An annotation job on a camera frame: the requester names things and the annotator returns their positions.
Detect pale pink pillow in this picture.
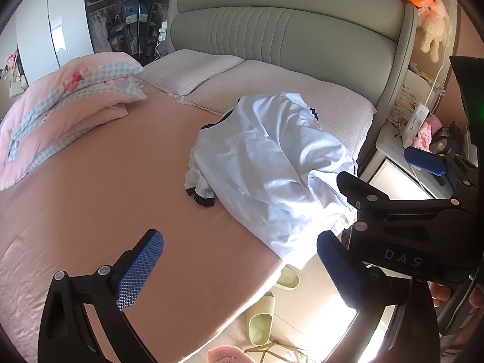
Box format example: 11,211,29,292
141,49,246,97
177,60,378,161

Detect printed cardboard box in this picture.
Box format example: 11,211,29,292
391,71,436,123

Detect light blue navy-trimmed shirt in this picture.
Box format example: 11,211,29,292
184,93,359,269

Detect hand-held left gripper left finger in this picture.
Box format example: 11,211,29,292
38,229,165,363

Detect gold wire frame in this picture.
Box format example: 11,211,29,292
242,342,303,363

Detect white power strip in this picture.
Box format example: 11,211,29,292
402,101,430,147

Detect pink bunny figure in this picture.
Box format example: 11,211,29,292
413,123,434,151

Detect cream bunny plush toy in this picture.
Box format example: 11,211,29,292
418,0,453,63

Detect grey upholstered headboard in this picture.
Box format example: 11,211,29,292
166,0,418,175

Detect black goggles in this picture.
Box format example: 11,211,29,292
431,122,465,156

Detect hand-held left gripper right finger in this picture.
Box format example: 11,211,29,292
317,231,441,363

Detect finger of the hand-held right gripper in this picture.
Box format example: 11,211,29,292
336,171,460,236
403,146,478,198

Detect dark glass wardrobe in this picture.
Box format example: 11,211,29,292
83,0,172,67

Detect cartoon doll decoration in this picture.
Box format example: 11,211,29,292
0,47,25,97

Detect green slipper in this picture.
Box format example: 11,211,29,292
273,266,300,290
246,292,275,346

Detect person's right hand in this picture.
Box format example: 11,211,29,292
430,283,484,313

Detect pink fuzzy slipper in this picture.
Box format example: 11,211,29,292
207,344,251,363

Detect white nightstand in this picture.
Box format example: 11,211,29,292
372,121,458,201

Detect folded pink checked quilt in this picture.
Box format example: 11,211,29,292
0,51,148,191

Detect white wardrobe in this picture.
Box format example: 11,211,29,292
15,0,95,87

